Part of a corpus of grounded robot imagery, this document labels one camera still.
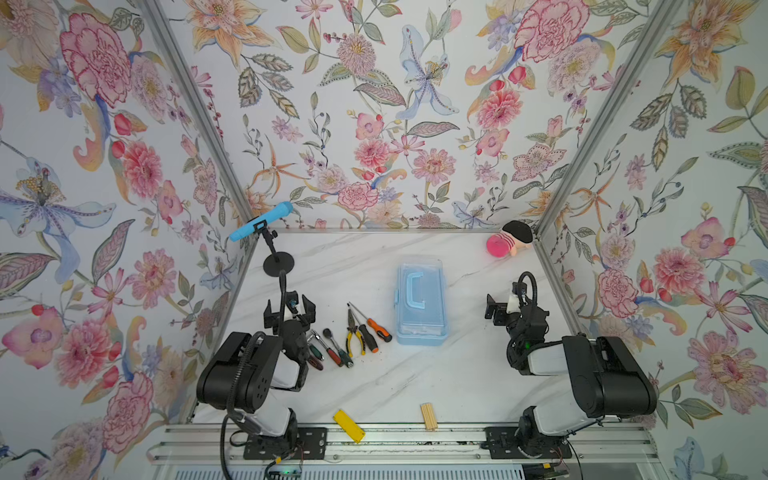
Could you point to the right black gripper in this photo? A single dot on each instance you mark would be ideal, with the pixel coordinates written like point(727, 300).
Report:
point(500, 312)

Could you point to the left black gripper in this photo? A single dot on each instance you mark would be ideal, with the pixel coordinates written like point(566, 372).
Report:
point(289, 321)

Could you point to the black ratchet wrench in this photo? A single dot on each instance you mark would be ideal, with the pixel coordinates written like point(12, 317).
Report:
point(341, 353)

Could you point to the blue plastic tool box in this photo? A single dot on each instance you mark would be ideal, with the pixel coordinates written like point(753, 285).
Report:
point(419, 302)

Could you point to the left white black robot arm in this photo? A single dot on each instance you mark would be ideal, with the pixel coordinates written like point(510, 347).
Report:
point(246, 368)

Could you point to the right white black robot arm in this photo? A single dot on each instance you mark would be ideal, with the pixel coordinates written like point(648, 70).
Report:
point(602, 376)

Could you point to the black microphone stand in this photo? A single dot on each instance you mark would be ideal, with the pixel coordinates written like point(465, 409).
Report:
point(276, 261)

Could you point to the pink plush toy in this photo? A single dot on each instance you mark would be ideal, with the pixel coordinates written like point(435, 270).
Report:
point(510, 239)

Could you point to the black orange screwdriver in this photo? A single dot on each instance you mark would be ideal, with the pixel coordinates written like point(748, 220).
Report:
point(367, 337)

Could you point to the blue microphone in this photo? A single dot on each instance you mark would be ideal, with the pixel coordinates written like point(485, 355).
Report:
point(280, 211)

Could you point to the yellow utility knife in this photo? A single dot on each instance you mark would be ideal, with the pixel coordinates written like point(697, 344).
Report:
point(349, 426)

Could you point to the wooden block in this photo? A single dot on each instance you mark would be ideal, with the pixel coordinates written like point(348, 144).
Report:
point(429, 417)

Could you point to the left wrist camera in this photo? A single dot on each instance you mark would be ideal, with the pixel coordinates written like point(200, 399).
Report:
point(290, 300)

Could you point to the dark red handled screwdriver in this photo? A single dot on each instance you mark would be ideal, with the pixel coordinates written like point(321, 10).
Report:
point(315, 363)

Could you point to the yellow handled pliers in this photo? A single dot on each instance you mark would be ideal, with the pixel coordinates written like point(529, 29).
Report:
point(354, 335)

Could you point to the orange handled screwdriver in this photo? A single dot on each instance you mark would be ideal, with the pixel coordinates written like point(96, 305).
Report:
point(379, 330)

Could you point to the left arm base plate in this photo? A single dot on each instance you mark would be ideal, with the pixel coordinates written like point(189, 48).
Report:
point(301, 443)

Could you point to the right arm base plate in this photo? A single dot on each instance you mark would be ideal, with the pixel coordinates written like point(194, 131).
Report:
point(509, 442)

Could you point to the aluminium front rail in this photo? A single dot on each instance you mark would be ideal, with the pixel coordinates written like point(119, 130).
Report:
point(411, 443)

